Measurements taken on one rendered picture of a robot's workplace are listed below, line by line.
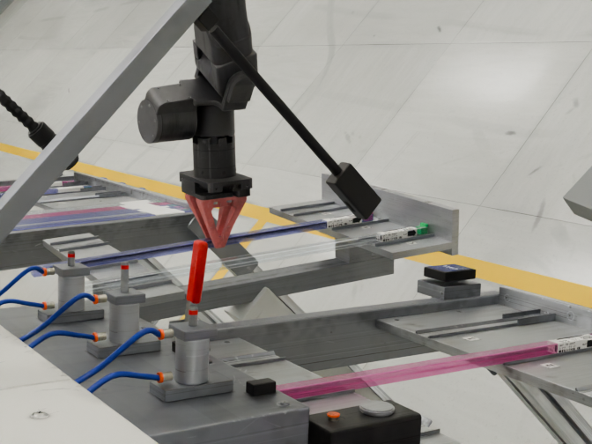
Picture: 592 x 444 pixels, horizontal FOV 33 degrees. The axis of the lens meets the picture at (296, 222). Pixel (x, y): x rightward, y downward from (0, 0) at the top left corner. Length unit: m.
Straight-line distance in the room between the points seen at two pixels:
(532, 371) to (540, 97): 1.91
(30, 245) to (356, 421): 1.15
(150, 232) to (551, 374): 1.02
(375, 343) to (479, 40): 2.18
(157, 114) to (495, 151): 1.62
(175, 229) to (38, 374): 1.22
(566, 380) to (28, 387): 0.53
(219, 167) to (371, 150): 1.83
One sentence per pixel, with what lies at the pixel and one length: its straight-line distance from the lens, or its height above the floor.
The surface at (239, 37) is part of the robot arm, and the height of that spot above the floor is 1.12.
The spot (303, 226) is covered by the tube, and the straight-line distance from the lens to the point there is 1.41.
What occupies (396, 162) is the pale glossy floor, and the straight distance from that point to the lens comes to 2.98.
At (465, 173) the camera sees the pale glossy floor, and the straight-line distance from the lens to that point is 2.75.
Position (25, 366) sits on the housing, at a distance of 0.65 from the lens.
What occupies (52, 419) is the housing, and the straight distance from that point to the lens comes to 0.56.
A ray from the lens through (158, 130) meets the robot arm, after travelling 1.26.
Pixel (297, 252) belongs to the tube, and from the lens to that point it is 1.30.
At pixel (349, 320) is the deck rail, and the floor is 0.89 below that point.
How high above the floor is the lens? 1.54
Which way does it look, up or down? 30 degrees down
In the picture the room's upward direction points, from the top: 43 degrees counter-clockwise
